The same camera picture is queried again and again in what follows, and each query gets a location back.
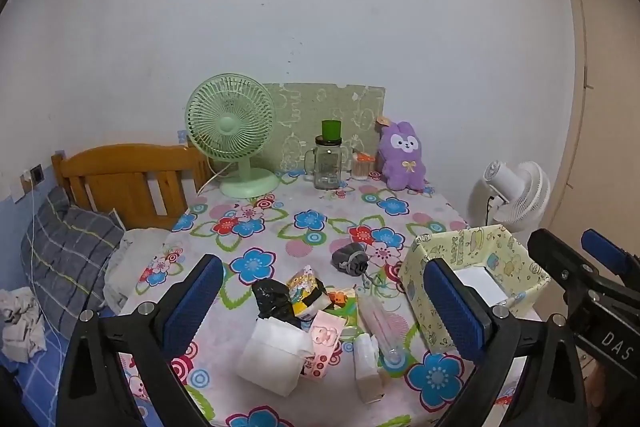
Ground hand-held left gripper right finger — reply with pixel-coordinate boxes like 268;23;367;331
422;258;588;427

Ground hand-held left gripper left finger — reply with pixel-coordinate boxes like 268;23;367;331
56;253;226;427

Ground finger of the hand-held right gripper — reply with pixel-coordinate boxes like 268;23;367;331
528;229;618;308
581;229;640;293

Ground yellow patterned paper box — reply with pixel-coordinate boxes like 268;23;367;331
398;223;551;354

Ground clear plastic tube packet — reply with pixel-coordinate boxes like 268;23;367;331
359;294;405;365

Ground pink cartoon packet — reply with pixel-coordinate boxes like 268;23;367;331
300;309;349;378

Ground white desk fan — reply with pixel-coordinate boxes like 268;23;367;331
467;160;551;240

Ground white bedding cloth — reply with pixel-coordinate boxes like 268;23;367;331
104;227;173;313

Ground black plastic bag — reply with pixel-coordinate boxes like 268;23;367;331
251;278;301;323

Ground green orange packet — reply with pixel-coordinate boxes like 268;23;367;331
325;287;361;323

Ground yellow cartoon tissue pack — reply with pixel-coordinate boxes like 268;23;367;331
286;265;328;320

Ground grey plaid pillow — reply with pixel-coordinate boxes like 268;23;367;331
20;186;126;340

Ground floral tablecloth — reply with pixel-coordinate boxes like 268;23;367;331
120;167;543;427

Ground wooden bed headboard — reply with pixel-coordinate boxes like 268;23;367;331
51;143;213;230

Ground purple plush bunny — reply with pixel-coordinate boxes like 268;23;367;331
375;117;427;191

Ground clear cotton swab container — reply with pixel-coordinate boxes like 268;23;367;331
351;152;376;181

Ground blue checked bed sheet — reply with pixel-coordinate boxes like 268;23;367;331
0;322;76;427

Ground crumpled grey white cloth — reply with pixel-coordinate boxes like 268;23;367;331
0;287;47;363

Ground green desk fan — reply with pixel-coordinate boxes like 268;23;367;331
186;73;279;198

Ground glass jar mug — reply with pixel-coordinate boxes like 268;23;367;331
304;134;346;191

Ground green patterned board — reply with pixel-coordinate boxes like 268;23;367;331
262;82;387;172

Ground grey drawstring pouch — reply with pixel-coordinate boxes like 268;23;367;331
331;243;373;278

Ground white cable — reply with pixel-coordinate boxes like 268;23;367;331
27;187;66;333

